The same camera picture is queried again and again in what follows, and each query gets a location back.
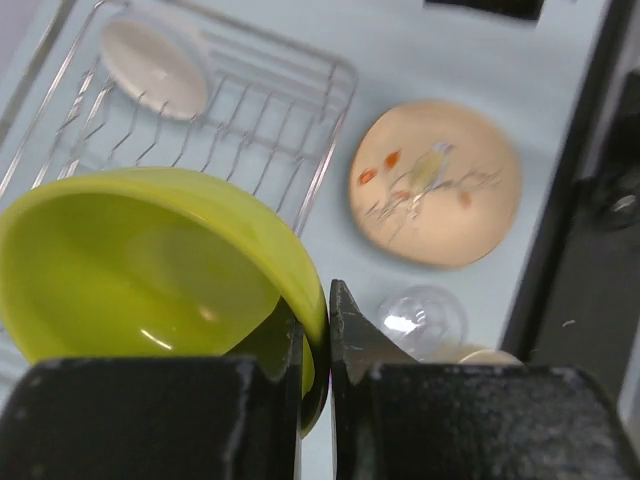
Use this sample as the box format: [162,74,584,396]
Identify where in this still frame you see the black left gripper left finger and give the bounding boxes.
[1,301,303,479]

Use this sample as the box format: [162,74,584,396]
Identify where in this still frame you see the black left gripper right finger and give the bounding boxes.
[329,279,630,479]

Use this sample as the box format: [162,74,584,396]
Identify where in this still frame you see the lime green bowl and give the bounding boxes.
[1,167,329,432]

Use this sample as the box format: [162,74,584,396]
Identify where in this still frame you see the metal wire dish rack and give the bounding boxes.
[1,1,357,232]

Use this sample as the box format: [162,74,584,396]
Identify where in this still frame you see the white bowl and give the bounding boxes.
[100,14,213,120]

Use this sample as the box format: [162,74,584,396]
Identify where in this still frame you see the clear glass cup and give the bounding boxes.
[372,285,468,363]

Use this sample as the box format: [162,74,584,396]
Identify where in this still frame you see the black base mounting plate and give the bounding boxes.
[500,0,640,371]

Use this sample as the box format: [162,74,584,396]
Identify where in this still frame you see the beige bird pattern plate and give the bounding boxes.
[348,99,522,268]

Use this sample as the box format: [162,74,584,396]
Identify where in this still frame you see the cream yellow handled mug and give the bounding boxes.
[451,344,522,365]

